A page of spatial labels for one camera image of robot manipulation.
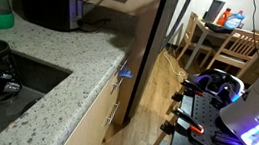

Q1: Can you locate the black clamp with orange tip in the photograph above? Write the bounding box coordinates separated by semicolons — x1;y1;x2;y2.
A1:
170;77;207;105
158;105;208;141

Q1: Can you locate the wooden dining table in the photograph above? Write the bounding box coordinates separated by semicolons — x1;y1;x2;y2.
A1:
183;18;259;80

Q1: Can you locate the dark kitchen sink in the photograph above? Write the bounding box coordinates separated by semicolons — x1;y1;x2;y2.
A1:
0;38;76;145

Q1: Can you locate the stainless steel fridge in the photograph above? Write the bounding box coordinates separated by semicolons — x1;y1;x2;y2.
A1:
109;0;195;130

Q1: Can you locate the black toaster power cord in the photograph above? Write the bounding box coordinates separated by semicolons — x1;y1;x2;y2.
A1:
80;14;112;36

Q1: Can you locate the metal drawer handle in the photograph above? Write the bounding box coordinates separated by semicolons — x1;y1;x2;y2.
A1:
111;75;125;95
104;100;121;128
119;54;132;72

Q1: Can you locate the black item on dining table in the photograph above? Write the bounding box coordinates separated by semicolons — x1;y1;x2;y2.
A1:
205;21;235;36

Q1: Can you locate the grey framed panel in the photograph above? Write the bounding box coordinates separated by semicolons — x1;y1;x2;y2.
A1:
203;0;227;25

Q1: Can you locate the blue detergent bottle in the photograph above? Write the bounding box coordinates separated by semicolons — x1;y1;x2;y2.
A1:
223;8;246;32

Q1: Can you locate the white VR headset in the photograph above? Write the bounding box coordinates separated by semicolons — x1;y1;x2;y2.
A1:
185;64;249;106

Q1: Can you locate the wooden slat-back chair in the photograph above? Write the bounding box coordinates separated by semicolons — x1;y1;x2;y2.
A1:
174;10;219;67
204;25;259;82

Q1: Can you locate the white floor cable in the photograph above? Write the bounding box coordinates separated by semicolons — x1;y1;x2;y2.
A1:
158;43;191;82

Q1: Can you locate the blue cloth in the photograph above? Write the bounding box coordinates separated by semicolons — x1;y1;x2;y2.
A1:
118;63;135;81

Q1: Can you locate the wooden base cabinet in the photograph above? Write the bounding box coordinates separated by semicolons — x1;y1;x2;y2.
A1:
58;39;141;145

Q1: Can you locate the orange detergent bottle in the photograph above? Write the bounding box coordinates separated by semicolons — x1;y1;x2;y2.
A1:
215;7;233;28

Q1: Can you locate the black and silver toaster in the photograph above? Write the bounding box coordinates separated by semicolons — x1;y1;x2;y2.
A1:
9;0;87;34

